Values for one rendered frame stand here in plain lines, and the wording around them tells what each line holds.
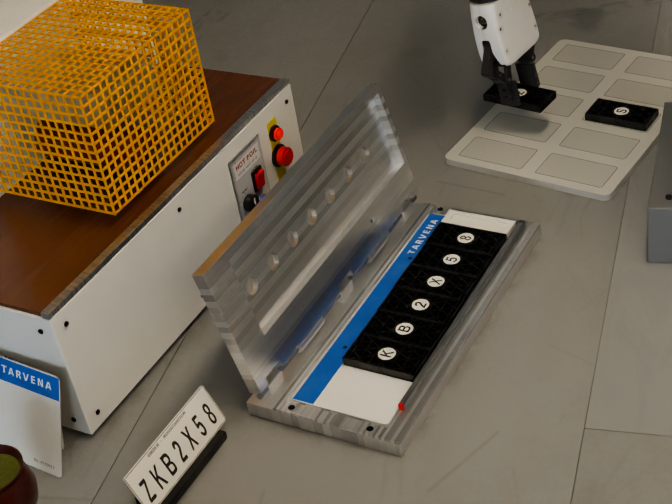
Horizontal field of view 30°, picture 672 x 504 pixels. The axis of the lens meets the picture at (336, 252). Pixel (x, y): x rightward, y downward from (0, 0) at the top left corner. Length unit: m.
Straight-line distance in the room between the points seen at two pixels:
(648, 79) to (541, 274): 0.51
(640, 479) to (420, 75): 0.97
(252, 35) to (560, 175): 0.78
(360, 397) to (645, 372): 0.34
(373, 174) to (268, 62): 0.62
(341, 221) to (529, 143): 0.40
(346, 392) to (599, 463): 0.31
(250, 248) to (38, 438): 0.34
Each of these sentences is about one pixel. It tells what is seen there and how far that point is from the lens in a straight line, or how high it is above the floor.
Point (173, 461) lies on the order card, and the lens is 1.46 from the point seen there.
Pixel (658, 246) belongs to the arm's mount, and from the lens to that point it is 1.67.
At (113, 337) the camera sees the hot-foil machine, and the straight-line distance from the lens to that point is 1.55.
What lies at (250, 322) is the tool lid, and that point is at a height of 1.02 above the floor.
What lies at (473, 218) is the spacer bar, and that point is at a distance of 1.73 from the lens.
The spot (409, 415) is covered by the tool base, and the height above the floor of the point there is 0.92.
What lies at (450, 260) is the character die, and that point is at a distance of 1.66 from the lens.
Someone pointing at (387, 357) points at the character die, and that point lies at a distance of 1.52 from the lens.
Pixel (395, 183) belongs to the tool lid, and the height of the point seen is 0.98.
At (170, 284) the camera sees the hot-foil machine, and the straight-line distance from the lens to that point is 1.62.
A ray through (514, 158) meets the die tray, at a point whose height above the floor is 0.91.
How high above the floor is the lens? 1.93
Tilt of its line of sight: 36 degrees down
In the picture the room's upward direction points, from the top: 10 degrees counter-clockwise
